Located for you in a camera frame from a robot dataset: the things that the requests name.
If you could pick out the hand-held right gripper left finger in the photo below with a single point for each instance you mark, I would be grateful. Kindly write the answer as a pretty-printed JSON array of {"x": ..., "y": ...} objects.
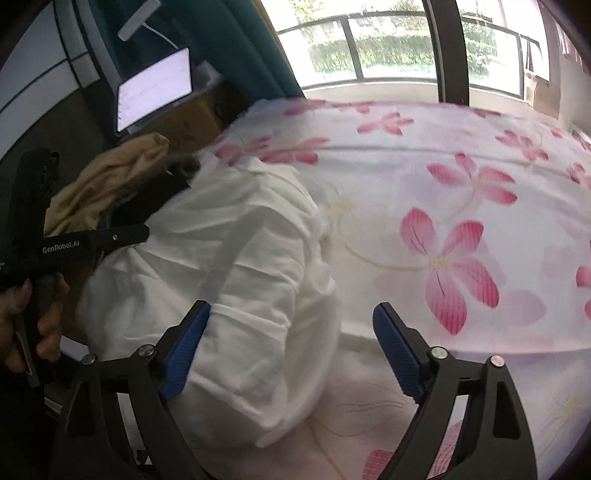
[{"x": 184, "y": 355}]

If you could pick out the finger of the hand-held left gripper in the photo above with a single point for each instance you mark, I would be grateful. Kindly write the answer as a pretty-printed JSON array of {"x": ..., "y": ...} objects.
[{"x": 124, "y": 235}]

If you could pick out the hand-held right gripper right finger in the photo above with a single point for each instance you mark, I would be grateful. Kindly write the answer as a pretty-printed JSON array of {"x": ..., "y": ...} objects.
[{"x": 397, "y": 355}]

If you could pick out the white shirt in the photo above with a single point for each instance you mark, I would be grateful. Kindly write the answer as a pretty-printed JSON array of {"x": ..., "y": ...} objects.
[{"x": 231, "y": 258}]

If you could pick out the hanging clothes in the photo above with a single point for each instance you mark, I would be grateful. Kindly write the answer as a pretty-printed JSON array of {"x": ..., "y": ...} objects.
[{"x": 575, "y": 46}]

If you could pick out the person's left hand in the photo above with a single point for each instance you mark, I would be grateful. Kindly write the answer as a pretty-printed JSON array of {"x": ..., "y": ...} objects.
[{"x": 51, "y": 323}]

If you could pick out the tan cloth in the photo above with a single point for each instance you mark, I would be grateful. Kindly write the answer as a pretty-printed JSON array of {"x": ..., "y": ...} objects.
[{"x": 111, "y": 175}]

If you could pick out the cardboard box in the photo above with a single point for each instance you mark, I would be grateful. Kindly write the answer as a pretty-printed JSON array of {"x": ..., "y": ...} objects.
[{"x": 194, "y": 120}]

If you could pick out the tablet with bright screen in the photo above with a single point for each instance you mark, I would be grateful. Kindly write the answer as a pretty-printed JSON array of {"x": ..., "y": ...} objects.
[{"x": 152, "y": 87}]

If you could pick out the pink floral tablecloth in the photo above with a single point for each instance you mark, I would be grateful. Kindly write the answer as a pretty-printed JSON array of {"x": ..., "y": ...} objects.
[{"x": 392, "y": 161}]

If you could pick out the white power strip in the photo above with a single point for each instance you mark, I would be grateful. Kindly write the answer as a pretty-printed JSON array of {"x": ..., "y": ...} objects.
[{"x": 138, "y": 21}]

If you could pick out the teal curtain with yellow lining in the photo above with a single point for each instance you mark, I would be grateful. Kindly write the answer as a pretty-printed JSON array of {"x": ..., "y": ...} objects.
[{"x": 221, "y": 32}]

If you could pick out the black balcony railing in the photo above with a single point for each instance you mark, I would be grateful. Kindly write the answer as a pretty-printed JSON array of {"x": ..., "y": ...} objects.
[{"x": 351, "y": 46}]

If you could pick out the dark window frame post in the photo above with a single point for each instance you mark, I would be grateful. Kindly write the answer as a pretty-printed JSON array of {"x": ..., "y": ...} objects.
[{"x": 450, "y": 55}]

